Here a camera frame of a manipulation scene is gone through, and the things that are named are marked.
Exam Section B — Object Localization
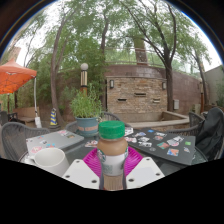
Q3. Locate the green plant in blue pot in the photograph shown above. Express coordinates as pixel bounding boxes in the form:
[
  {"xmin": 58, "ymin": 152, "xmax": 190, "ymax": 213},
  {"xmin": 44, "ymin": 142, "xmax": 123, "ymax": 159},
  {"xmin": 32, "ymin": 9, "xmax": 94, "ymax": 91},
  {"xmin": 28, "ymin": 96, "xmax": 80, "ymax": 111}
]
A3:
[{"xmin": 69, "ymin": 87, "xmax": 104, "ymax": 136}]

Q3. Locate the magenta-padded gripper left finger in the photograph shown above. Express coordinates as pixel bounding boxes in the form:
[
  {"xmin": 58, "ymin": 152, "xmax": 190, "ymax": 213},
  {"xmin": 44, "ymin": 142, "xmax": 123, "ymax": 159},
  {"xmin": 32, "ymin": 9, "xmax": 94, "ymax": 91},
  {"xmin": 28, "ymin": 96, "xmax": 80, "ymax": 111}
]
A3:
[{"xmin": 62, "ymin": 147, "xmax": 102, "ymax": 191}]

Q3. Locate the white ceramic mug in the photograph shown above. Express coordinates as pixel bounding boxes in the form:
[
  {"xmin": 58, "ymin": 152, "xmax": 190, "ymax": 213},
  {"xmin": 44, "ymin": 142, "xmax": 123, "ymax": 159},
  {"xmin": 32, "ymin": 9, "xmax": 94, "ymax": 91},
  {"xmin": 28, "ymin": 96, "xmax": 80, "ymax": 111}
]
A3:
[{"xmin": 33, "ymin": 147, "xmax": 71, "ymax": 178}]

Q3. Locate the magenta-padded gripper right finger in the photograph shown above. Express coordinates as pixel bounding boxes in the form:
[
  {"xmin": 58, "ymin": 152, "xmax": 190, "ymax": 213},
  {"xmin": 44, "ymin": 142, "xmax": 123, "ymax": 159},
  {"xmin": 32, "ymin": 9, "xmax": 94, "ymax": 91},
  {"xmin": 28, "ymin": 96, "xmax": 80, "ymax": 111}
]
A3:
[{"xmin": 124, "ymin": 146, "xmax": 165, "ymax": 191}]

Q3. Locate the stone brick fountain wall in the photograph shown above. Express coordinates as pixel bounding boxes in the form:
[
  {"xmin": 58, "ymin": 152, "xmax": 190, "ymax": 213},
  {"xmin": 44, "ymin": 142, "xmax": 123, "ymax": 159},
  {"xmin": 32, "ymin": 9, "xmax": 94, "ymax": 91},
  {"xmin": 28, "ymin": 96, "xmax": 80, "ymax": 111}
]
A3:
[{"xmin": 105, "ymin": 76, "xmax": 168, "ymax": 115}]

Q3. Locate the black laptop with stickers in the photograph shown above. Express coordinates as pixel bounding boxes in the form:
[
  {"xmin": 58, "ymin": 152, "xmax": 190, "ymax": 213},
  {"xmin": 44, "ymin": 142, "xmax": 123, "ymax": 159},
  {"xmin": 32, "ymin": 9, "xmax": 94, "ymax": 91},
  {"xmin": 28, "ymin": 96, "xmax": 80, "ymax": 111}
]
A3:
[{"xmin": 124, "ymin": 127, "xmax": 197, "ymax": 167}]

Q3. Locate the grey laptop with stickers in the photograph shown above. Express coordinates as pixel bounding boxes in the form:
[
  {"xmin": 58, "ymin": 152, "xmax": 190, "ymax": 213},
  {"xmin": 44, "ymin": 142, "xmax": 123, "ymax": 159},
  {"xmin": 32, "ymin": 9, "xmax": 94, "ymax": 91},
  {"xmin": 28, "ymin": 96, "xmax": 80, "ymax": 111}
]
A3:
[{"xmin": 25, "ymin": 129, "xmax": 86, "ymax": 158}]

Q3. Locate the blue and yellow striped cone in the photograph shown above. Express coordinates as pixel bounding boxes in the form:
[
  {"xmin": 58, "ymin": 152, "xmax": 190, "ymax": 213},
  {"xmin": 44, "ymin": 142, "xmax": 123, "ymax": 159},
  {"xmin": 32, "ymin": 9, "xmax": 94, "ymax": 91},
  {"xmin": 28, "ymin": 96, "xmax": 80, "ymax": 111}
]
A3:
[{"xmin": 49, "ymin": 107, "xmax": 59, "ymax": 127}]

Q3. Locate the white printed sticker sheet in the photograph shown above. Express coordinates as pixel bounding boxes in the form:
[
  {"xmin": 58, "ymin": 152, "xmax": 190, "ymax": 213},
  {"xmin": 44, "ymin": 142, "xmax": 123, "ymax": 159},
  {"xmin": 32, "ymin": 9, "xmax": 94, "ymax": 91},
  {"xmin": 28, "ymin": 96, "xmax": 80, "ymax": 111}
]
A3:
[{"xmin": 84, "ymin": 139, "xmax": 100, "ymax": 149}]

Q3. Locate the dark-trunked tree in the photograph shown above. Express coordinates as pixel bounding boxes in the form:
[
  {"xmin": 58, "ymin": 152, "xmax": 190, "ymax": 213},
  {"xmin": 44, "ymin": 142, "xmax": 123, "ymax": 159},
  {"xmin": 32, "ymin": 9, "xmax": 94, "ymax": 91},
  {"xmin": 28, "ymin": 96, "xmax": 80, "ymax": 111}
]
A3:
[{"xmin": 123, "ymin": 0, "xmax": 214, "ymax": 113}]

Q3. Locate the black jacket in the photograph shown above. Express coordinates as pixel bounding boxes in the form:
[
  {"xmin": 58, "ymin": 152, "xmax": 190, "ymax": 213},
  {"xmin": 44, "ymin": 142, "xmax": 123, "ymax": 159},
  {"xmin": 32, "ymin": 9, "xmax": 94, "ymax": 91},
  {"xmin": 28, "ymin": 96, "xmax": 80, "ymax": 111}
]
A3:
[{"xmin": 194, "ymin": 106, "xmax": 224, "ymax": 162}]

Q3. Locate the wooden bench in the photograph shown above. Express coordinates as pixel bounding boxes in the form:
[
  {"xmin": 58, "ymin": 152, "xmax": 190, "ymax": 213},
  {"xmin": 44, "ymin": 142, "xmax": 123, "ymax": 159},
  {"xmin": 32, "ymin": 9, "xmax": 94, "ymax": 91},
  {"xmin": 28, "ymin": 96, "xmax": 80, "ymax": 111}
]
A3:
[{"xmin": 12, "ymin": 106, "xmax": 41, "ymax": 125}]

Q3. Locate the wooden globe lamp post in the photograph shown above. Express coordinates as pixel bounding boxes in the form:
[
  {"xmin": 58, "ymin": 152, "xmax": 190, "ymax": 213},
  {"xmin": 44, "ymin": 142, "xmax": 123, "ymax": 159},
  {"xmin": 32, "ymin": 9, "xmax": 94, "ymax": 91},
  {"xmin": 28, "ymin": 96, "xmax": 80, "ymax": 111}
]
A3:
[{"xmin": 79, "ymin": 62, "xmax": 90, "ymax": 98}]

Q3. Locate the leaning thin-trunked tree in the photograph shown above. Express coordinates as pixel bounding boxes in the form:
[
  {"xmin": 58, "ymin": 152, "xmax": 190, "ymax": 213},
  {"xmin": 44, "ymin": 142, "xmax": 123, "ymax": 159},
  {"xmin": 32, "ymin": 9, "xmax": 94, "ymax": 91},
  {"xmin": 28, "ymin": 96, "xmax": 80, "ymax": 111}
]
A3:
[{"xmin": 46, "ymin": 3, "xmax": 111, "ymax": 129}]

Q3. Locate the orange patio umbrella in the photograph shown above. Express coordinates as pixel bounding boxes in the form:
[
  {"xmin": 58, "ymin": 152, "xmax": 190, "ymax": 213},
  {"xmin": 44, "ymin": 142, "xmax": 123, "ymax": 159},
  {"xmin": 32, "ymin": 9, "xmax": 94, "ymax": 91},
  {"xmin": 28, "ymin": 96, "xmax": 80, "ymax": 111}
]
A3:
[{"xmin": 0, "ymin": 58, "xmax": 38, "ymax": 96}]

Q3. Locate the green-capped coffee drink bottle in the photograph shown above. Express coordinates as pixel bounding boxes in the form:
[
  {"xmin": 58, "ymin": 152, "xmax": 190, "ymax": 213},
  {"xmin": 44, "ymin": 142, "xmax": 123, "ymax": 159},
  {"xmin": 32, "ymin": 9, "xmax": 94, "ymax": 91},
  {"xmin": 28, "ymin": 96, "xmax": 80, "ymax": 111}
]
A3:
[{"xmin": 96, "ymin": 120, "xmax": 130, "ymax": 192}]

